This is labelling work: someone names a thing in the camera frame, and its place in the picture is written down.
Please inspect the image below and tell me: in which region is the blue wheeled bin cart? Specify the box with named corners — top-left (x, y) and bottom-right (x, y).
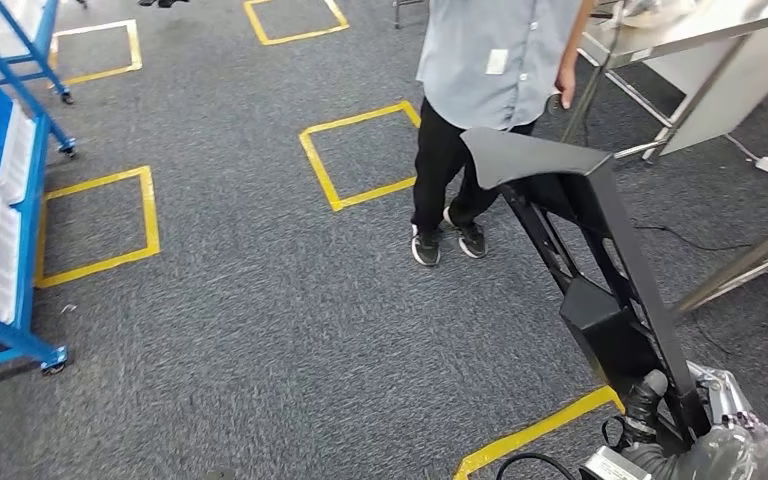
top-left (0, 56), bottom-right (73, 380)
top-left (0, 0), bottom-right (79, 158)

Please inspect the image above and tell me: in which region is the long black plastic car part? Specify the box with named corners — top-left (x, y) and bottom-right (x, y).
top-left (459, 127), bottom-right (715, 453)

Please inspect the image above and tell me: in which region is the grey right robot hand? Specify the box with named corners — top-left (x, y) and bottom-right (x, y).
top-left (622, 360), bottom-right (768, 480)

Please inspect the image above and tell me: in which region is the large stainless steel workbench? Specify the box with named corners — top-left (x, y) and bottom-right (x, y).
top-left (672, 168), bottom-right (768, 318)

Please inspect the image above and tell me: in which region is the white plastic bin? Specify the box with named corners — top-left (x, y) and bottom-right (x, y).
top-left (0, 195), bottom-right (24, 326)
top-left (0, 0), bottom-right (44, 61)
top-left (0, 102), bottom-right (38, 207)

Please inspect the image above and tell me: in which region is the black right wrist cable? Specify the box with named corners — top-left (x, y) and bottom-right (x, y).
top-left (493, 451), bottom-right (579, 480)

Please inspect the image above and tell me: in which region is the small stainless steel table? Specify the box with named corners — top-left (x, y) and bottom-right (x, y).
top-left (559, 0), bottom-right (768, 162)

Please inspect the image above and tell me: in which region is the black floor cable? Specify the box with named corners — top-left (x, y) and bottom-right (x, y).
top-left (632, 221), bottom-right (756, 254)

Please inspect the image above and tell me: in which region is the clear plastic bag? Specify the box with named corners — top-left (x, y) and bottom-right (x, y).
top-left (612, 0), bottom-right (700, 29)

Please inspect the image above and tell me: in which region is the person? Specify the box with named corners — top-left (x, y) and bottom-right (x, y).
top-left (410, 0), bottom-right (599, 269)

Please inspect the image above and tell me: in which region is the person's hand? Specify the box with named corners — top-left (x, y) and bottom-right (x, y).
top-left (553, 64), bottom-right (579, 111)

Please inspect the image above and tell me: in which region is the white desk with side panel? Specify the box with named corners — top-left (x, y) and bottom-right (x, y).
top-left (645, 16), bottom-right (768, 158)

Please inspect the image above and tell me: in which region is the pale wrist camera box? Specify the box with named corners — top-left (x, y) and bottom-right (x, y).
top-left (579, 445), bottom-right (655, 480)

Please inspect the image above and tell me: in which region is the black and white sneaker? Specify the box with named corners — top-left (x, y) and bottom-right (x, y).
top-left (411, 223), bottom-right (443, 269)
top-left (442, 206), bottom-right (489, 260)

